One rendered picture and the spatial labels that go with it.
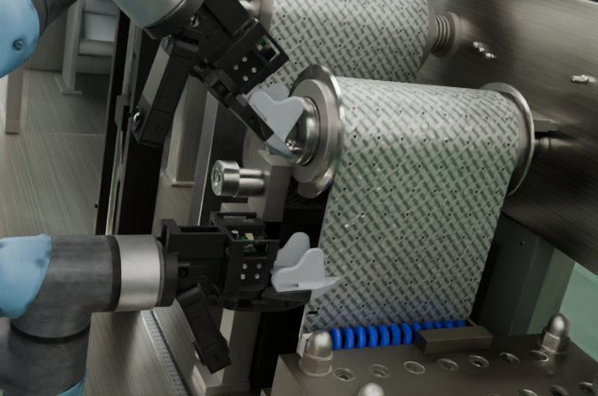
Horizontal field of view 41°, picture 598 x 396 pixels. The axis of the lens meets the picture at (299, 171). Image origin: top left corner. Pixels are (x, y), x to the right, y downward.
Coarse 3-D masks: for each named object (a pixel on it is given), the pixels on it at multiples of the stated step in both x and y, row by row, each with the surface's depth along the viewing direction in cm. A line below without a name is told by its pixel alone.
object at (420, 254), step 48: (336, 192) 85; (384, 192) 87; (432, 192) 90; (336, 240) 87; (384, 240) 90; (432, 240) 93; (480, 240) 96; (336, 288) 90; (384, 288) 92; (432, 288) 96
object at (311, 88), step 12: (300, 84) 89; (312, 84) 86; (300, 96) 89; (312, 96) 86; (324, 96) 83; (324, 108) 83; (324, 120) 83; (324, 132) 83; (324, 144) 83; (324, 156) 83; (300, 168) 88; (312, 168) 85; (324, 168) 84; (300, 180) 88; (312, 180) 86
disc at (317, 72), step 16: (320, 80) 86; (288, 96) 93; (336, 96) 82; (336, 112) 82; (336, 128) 82; (336, 144) 82; (336, 160) 82; (320, 176) 85; (304, 192) 88; (320, 192) 85
